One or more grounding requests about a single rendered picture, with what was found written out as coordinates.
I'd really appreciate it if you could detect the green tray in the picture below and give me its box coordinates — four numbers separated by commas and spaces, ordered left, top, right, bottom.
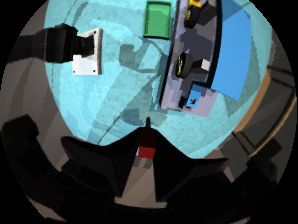
145, 6, 170, 36
142, 0, 173, 40

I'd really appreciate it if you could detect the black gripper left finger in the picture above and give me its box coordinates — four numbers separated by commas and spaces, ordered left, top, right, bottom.
60, 127, 142, 197

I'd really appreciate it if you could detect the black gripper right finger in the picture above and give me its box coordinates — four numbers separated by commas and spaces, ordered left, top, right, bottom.
153, 129, 230, 202

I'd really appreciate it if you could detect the dark grey ramp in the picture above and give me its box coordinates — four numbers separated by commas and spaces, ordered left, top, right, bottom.
158, 0, 218, 117

